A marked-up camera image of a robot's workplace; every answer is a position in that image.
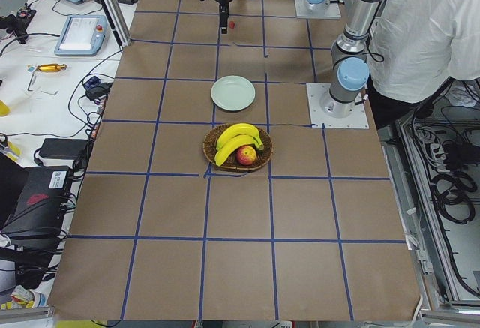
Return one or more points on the near teach pendant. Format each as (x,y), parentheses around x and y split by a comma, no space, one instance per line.
(82,35)

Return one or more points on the person in white shirt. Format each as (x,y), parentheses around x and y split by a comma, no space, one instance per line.
(423,43)

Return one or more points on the black laptop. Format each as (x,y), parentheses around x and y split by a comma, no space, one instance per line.
(33,200)

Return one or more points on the red yellow apple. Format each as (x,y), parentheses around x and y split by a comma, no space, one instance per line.
(246,155)

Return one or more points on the light green plate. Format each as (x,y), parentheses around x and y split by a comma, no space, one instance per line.
(233,93)

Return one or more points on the aluminium frame post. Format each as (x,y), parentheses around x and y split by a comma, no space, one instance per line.
(116,22)

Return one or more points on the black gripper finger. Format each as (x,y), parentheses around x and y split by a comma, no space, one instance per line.
(223,17)

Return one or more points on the brown wicker basket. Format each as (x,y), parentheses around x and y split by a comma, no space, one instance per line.
(231,164)

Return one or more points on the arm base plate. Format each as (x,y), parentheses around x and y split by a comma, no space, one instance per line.
(317,9)
(326,112)

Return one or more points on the black power adapter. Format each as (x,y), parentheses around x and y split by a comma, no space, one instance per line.
(64,149)

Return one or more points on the yellow banana bunch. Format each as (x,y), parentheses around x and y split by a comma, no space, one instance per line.
(235,136)

